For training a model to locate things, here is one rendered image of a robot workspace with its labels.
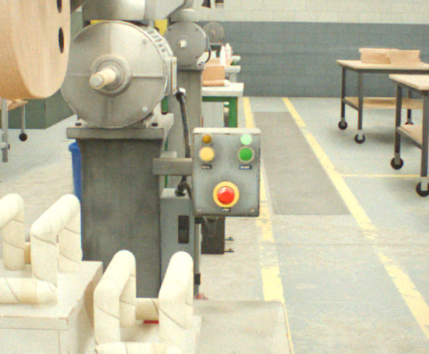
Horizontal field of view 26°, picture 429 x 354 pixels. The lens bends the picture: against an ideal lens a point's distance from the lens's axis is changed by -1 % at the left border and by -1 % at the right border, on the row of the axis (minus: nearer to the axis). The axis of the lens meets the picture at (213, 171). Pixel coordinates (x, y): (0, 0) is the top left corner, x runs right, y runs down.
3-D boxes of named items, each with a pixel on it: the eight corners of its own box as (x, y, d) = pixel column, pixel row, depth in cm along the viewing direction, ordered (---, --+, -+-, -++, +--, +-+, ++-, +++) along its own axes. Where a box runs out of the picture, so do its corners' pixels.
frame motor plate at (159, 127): (88, 123, 262) (88, 109, 261) (174, 123, 261) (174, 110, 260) (66, 139, 226) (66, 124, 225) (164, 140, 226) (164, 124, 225)
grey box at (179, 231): (164, 282, 257) (164, 84, 249) (202, 283, 257) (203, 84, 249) (160, 298, 243) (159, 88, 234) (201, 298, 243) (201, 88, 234)
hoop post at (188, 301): (171, 322, 135) (170, 260, 134) (193, 322, 135) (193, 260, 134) (169, 329, 132) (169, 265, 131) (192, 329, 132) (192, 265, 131)
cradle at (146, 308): (116, 315, 137) (115, 294, 136) (193, 317, 136) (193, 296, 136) (113, 323, 133) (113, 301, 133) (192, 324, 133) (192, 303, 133)
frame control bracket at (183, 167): (153, 173, 232) (153, 158, 231) (230, 174, 232) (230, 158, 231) (152, 175, 228) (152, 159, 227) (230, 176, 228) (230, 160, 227)
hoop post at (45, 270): (35, 300, 118) (33, 228, 117) (60, 300, 118) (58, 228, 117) (29, 308, 115) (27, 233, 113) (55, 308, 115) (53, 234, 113)
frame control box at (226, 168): (175, 219, 244) (175, 120, 240) (257, 220, 244) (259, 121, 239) (168, 241, 220) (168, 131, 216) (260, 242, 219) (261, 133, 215)
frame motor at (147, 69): (83, 114, 257) (83, 20, 253) (180, 115, 256) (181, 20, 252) (56, 131, 217) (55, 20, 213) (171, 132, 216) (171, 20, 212)
